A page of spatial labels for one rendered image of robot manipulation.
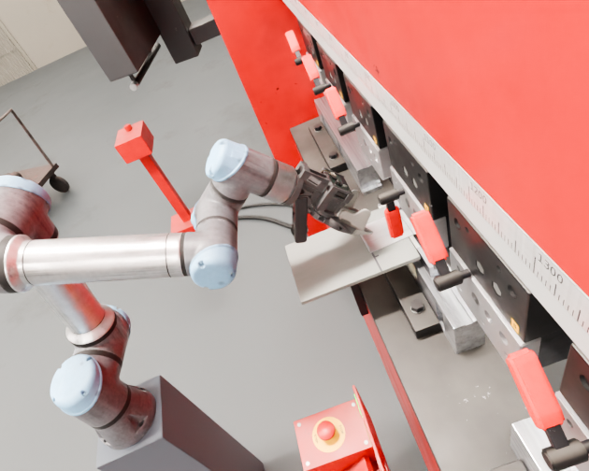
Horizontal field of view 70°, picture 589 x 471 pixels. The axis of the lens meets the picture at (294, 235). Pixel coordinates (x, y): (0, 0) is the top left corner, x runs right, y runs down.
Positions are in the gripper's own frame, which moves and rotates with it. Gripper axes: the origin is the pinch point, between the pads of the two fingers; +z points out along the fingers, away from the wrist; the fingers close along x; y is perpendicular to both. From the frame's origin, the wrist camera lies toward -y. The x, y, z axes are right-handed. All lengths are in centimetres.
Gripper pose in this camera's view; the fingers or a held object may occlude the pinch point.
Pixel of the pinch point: (361, 224)
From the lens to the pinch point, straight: 91.1
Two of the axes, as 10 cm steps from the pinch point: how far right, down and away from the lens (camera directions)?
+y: 5.1, -7.2, -4.8
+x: -2.1, -6.4, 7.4
